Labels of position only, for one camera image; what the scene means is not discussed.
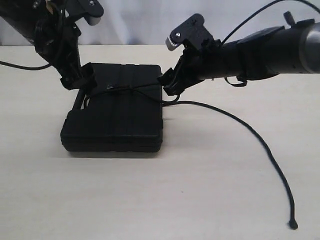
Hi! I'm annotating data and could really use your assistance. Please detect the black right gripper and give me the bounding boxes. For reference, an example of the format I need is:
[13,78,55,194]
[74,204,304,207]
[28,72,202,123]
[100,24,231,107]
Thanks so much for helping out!
[157,37,225,96]

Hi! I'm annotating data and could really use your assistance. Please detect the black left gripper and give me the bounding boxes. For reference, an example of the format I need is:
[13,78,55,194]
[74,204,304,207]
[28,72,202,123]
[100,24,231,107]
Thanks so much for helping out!
[33,7,97,90]

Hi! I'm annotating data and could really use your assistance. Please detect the black cord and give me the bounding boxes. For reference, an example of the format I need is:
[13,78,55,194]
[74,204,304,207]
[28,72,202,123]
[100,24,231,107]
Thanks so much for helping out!
[83,84,299,222]

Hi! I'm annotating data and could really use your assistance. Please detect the black plastic carrying case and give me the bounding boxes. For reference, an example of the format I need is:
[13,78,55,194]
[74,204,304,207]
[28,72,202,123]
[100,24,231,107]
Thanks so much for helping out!
[60,63,163,153]

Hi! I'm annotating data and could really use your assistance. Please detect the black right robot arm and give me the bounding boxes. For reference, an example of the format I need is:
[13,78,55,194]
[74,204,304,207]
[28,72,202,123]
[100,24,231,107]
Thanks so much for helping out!
[158,19,320,96]

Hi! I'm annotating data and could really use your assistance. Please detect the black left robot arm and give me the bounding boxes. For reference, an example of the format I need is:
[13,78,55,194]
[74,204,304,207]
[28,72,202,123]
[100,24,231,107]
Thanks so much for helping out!
[0,0,104,90]

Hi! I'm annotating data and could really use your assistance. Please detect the white backdrop curtain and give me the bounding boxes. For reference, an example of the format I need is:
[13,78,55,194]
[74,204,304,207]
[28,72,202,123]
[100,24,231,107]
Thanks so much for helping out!
[0,0,320,46]

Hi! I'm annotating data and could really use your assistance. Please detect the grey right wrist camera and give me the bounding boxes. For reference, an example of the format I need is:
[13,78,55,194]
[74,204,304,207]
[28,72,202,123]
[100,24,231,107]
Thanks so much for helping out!
[165,13,214,52]

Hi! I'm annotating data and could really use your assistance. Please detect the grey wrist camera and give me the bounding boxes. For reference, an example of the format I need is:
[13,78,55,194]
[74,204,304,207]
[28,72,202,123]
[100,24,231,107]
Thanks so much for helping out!
[66,0,104,26]
[165,13,214,52]

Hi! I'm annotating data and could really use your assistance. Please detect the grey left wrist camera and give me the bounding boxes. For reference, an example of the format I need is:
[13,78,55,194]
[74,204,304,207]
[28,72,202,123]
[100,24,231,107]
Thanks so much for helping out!
[66,0,104,26]

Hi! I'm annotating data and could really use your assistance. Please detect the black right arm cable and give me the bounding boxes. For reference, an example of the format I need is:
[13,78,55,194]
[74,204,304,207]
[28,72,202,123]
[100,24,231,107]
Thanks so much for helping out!
[221,0,320,88]

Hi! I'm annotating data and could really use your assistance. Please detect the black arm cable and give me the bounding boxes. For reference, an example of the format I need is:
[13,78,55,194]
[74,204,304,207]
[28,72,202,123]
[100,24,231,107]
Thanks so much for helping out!
[221,0,320,88]
[0,9,68,71]

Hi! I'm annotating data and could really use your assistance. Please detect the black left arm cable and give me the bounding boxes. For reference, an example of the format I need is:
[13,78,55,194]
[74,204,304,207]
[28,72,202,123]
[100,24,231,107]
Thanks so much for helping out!
[0,9,68,71]

